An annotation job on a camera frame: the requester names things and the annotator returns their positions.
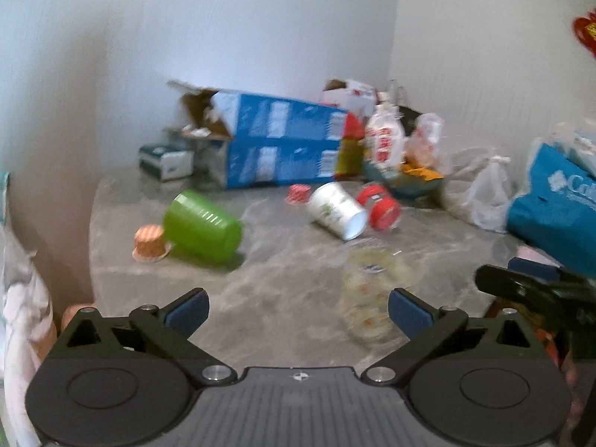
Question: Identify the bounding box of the green plastic cup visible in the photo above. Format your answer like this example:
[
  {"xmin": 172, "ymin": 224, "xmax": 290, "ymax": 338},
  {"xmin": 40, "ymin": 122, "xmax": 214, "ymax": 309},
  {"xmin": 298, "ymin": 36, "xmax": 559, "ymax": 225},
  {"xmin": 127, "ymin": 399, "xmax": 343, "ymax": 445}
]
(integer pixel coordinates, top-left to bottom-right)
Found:
[{"xmin": 162, "ymin": 189, "xmax": 244, "ymax": 268}]

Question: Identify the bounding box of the clear plastic food bag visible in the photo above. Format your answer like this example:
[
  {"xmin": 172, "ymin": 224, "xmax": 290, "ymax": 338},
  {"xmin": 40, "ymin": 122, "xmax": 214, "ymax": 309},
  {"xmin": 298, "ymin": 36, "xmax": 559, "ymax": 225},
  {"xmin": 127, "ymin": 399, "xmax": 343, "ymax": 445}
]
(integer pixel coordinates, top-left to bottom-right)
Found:
[{"xmin": 404, "ymin": 112, "xmax": 451, "ymax": 177}]

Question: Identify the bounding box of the white red packaged bag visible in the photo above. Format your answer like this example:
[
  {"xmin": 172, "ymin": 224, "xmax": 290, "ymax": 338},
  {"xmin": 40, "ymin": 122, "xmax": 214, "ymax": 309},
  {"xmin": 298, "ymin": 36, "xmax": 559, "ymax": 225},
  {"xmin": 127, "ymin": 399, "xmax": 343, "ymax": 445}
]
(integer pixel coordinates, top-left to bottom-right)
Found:
[{"xmin": 364, "ymin": 104, "xmax": 405, "ymax": 173}]

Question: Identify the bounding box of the blue shopping bag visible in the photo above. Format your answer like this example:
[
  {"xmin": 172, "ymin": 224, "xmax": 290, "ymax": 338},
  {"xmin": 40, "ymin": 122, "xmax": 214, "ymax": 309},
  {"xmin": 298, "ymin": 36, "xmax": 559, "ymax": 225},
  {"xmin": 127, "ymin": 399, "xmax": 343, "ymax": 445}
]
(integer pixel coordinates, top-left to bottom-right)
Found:
[{"xmin": 505, "ymin": 123, "xmax": 596, "ymax": 268}]

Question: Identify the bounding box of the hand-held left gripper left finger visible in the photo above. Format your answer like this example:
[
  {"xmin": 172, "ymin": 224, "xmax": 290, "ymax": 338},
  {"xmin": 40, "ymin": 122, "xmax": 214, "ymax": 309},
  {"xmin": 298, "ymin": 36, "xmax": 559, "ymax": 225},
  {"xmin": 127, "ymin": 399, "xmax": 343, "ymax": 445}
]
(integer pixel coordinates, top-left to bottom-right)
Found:
[{"xmin": 45, "ymin": 288, "xmax": 237, "ymax": 387}]

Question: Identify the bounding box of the clear printed glass cup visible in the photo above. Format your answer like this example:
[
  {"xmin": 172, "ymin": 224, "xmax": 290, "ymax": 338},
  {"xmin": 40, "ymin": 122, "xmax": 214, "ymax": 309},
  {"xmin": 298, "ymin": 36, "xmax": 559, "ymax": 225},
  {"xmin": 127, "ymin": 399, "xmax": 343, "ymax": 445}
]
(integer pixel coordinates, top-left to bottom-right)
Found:
[{"xmin": 340, "ymin": 241, "xmax": 414, "ymax": 343}]

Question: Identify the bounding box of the orange patterned paper cup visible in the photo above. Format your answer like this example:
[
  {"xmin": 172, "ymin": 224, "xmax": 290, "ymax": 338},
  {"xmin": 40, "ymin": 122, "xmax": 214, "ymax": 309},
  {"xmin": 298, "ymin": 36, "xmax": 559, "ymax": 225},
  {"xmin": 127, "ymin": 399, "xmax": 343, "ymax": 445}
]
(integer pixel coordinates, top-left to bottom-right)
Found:
[{"xmin": 131, "ymin": 225, "xmax": 172, "ymax": 262}]

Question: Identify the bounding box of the white plastic bag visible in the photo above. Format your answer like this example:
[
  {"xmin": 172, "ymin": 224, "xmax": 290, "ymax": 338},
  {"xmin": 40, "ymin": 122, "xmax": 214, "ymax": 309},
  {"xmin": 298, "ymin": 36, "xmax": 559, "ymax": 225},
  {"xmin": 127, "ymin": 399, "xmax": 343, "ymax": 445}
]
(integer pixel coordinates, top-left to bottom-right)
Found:
[{"xmin": 447, "ymin": 146, "xmax": 515, "ymax": 232}]

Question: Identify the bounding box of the red green packet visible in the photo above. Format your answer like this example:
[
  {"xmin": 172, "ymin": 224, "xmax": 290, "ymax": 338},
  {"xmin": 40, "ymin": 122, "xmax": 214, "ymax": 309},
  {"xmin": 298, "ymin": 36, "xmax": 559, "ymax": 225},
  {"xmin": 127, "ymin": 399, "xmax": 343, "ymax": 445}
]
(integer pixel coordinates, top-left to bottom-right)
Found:
[{"xmin": 334, "ymin": 112, "xmax": 366, "ymax": 181}]

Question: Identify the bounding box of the red wall decoration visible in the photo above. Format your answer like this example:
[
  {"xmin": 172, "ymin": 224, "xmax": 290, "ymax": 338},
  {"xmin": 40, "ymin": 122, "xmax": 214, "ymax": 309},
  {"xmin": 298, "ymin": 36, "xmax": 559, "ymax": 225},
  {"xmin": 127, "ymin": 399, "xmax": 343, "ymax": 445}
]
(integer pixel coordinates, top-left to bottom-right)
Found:
[{"xmin": 573, "ymin": 9, "xmax": 596, "ymax": 60}]

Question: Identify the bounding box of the light printed cloth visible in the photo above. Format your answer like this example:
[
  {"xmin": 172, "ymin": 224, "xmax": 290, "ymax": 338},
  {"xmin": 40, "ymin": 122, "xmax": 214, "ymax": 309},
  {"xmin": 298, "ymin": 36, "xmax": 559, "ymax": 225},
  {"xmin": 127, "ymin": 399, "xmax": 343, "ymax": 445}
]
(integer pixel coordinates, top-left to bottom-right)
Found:
[{"xmin": 0, "ymin": 172, "xmax": 57, "ymax": 447}]

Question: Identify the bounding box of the teal bowl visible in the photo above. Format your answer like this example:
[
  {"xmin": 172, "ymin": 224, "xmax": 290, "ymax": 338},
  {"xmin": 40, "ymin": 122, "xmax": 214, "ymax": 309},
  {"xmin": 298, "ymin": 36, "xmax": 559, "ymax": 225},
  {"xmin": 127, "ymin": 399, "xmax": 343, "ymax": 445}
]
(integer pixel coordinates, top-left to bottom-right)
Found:
[{"xmin": 363, "ymin": 161, "xmax": 445, "ymax": 199}]

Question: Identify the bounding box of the small green white box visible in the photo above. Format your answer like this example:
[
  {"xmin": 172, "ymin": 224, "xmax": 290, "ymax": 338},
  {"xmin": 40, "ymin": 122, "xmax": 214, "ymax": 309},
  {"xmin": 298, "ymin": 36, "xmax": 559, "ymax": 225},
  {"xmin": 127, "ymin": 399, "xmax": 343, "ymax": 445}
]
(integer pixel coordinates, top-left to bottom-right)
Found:
[{"xmin": 138, "ymin": 143, "xmax": 195, "ymax": 182}]

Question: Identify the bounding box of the small red white paper cup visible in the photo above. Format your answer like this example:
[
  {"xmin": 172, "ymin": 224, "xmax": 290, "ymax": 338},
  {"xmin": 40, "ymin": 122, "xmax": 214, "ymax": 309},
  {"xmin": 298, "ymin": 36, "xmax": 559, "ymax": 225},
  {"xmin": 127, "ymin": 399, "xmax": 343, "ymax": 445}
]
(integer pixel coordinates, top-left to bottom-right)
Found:
[{"xmin": 285, "ymin": 184, "xmax": 313, "ymax": 206}]

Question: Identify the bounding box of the clear glass bottle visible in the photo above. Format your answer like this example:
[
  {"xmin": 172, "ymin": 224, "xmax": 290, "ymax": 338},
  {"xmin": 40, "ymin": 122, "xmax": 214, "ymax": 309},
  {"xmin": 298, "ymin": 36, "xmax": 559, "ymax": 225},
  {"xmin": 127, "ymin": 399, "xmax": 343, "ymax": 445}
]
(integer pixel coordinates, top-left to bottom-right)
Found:
[{"xmin": 386, "ymin": 79, "xmax": 410, "ymax": 109}]

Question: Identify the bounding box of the white red cardboard box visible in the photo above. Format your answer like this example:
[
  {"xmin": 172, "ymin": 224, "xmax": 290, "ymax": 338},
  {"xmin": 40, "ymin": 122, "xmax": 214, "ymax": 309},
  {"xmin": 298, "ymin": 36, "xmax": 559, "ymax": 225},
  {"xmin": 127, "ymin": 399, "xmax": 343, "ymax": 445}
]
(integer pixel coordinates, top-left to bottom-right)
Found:
[{"xmin": 320, "ymin": 79, "xmax": 379, "ymax": 117}]

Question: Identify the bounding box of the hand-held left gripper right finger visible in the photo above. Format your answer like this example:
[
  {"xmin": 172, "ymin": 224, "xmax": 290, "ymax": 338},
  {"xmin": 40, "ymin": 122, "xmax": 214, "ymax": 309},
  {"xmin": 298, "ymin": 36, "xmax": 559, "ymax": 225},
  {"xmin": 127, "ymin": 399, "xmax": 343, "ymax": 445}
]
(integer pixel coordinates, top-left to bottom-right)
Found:
[{"xmin": 361, "ymin": 288, "xmax": 551, "ymax": 387}]

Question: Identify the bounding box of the blue cardboard box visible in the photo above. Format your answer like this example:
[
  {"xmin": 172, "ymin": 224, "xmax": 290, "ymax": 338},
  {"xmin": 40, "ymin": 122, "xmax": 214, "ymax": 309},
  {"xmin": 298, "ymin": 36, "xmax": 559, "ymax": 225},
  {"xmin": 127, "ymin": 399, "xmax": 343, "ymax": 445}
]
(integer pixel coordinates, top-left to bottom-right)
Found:
[{"xmin": 168, "ymin": 79, "xmax": 350, "ymax": 190}]

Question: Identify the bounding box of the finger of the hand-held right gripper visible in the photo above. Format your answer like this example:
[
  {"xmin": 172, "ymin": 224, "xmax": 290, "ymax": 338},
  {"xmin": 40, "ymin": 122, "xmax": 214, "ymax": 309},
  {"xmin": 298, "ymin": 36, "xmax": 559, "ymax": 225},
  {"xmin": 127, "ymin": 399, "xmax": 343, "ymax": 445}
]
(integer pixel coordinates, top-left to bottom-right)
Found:
[{"xmin": 474, "ymin": 257, "xmax": 588, "ymax": 310}]

